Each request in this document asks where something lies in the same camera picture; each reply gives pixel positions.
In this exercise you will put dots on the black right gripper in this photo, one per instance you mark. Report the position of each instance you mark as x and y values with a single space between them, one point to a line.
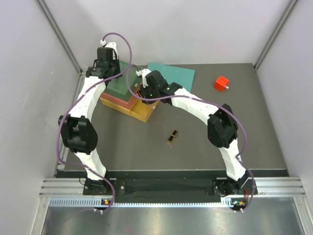
144 91

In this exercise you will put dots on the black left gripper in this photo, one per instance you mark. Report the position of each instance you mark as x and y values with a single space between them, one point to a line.
117 64

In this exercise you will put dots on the green top drawer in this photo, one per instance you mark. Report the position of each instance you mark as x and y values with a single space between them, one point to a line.
134 80

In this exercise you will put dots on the yellow bottom drawer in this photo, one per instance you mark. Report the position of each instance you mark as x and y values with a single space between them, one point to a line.
142 111

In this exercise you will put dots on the three-tier drawer organizer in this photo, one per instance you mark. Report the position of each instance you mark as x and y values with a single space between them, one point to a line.
116 95

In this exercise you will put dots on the red drawer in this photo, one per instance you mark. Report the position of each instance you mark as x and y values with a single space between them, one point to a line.
132 101

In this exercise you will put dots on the gold black lipstick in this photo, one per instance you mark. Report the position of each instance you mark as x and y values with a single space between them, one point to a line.
172 136

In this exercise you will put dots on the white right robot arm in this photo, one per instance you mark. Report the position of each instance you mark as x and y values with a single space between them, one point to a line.
221 126

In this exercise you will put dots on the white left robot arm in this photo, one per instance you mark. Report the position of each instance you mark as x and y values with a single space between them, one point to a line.
78 133

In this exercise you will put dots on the teal mat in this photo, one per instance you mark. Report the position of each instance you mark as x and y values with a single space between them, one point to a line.
182 76

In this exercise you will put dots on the red cube with peg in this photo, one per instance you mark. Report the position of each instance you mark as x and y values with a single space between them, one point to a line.
221 84

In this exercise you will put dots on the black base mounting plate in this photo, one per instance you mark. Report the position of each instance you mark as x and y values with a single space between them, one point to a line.
154 188

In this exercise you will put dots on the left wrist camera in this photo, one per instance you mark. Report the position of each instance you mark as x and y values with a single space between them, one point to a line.
107 51

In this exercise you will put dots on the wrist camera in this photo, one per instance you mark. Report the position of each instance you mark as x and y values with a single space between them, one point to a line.
107 51
143 74

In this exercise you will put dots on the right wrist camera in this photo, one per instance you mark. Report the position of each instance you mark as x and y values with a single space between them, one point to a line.
143 74

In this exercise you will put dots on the aluminium front rail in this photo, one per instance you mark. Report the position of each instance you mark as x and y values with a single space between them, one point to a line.
68 192

